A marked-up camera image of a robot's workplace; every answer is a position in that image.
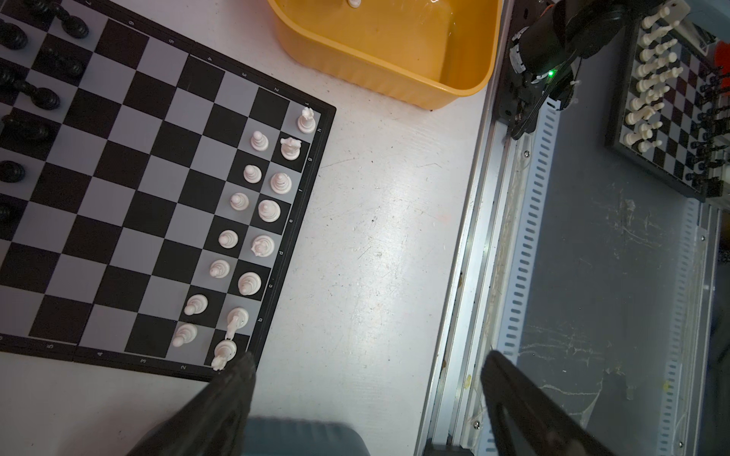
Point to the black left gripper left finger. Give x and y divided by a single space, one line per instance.
213 422

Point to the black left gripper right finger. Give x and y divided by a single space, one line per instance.
509 394

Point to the black white chess board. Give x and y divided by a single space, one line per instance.
152 191

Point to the teal plastic tray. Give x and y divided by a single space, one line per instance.
278 436

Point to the yellow plastic tray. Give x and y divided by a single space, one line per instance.
424 53

